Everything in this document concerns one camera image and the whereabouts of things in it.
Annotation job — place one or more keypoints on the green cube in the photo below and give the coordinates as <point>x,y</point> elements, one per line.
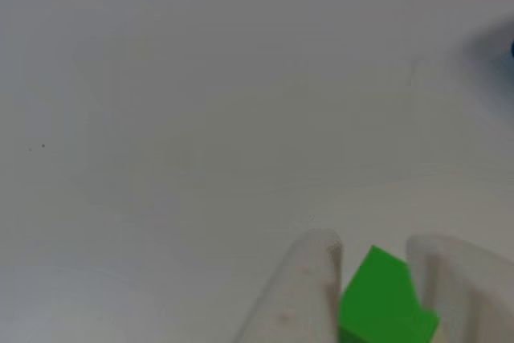
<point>377,299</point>

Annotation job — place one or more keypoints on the blue square box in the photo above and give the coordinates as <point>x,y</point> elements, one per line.
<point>512,49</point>

